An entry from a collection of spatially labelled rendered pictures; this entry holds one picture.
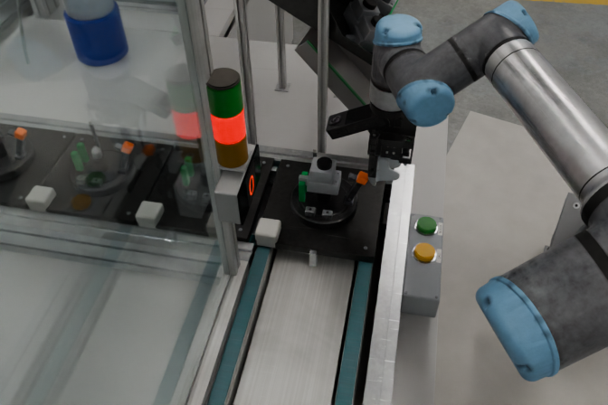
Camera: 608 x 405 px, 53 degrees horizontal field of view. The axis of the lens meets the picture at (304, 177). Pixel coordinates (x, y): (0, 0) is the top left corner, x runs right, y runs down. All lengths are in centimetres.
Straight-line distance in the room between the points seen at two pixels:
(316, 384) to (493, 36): 64
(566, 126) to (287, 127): 98
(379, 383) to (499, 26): 60
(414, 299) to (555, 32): 289
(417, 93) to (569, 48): 292
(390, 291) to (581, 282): 56
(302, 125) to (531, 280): 105
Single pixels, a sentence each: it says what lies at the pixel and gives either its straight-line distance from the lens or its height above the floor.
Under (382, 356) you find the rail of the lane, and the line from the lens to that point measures 111.
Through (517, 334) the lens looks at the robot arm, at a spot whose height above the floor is 136.
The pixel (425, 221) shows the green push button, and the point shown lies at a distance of 128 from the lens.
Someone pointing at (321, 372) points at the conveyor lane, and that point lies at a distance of 114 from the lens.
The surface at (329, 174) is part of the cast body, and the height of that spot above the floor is 108.
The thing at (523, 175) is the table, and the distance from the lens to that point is 159.
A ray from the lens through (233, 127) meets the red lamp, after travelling 91.
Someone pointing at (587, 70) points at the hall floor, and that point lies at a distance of 364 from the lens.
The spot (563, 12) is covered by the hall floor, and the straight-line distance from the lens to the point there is 412.
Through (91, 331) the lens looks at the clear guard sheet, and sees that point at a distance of 69.
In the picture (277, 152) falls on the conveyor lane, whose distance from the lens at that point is 142.
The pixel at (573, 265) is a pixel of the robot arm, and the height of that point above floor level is 141.
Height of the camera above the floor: 193
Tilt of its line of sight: 45 degrees down
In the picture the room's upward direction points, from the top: 1 degrees counter-clockwise
